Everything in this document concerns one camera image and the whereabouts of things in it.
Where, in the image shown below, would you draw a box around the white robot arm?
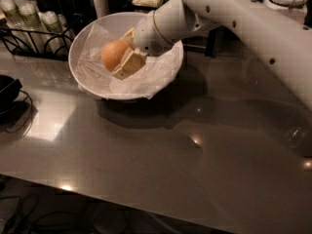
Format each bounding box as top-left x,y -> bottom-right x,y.
113,0 -> 312,109

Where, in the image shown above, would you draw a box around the black wire cup rack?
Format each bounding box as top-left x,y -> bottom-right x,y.
0,14 -> 82,61

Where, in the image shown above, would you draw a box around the white cylinder container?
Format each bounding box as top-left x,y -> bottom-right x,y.
90,0 -> 111,20

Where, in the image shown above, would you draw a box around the black pan on stand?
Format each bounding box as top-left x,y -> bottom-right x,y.
0,75 -> 33,135

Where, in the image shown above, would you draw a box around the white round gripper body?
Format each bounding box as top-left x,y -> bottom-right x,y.
132,0 -> 222,58

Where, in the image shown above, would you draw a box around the stack of paper cups right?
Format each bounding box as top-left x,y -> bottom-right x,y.
41,11 -> 68,57

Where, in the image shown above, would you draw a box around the white paper liner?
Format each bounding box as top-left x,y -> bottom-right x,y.
74,19 -> 179,100

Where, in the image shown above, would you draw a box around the black cable on floor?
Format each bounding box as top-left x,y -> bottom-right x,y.
0,192 -> 86,234

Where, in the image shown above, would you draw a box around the white bowl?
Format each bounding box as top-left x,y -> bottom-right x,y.
68,11 -> 184,101

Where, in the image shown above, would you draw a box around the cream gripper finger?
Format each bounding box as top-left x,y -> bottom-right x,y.
112,48 -> 147,80
121,27 -> 135,44

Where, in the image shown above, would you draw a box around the stack of paper cups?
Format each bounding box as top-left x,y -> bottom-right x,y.
41,11 -> 68,57
19,3 -> 47,54
0,0 -> 30,50

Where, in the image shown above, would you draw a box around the orange fruit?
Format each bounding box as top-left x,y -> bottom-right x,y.
101,40 -> 134,72

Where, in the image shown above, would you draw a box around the stack of paper cups middle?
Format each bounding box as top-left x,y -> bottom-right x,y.
19,3 -> 47,54

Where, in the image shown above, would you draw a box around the stack of paper cups left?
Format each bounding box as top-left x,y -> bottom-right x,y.
0,0 -> 30,50

